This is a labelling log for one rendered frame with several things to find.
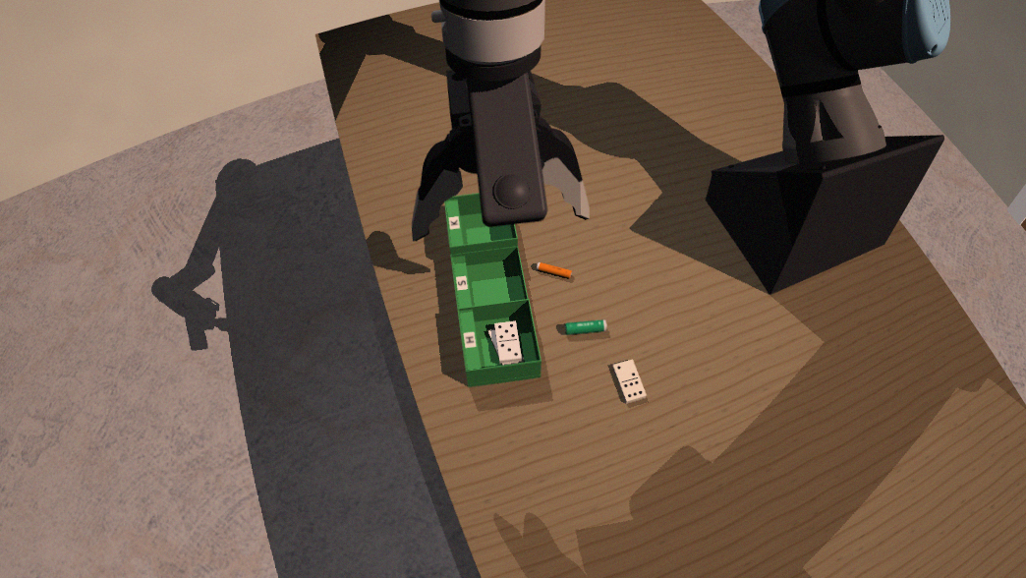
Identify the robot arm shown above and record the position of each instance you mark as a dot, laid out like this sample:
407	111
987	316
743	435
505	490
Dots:
816	47

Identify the green battery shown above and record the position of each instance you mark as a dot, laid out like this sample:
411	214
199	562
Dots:
581	327

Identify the orange battery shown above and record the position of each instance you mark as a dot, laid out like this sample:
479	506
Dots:
554	270

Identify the green three-compartment bin rack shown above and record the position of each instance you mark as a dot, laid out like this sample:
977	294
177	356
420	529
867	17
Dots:
490	288

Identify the white domino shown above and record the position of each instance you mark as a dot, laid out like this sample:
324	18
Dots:
507	342
492	336

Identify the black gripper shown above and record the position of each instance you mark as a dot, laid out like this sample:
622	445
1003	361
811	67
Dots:
441	176

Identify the cream domino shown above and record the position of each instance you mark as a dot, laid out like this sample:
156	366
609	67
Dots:
629	381

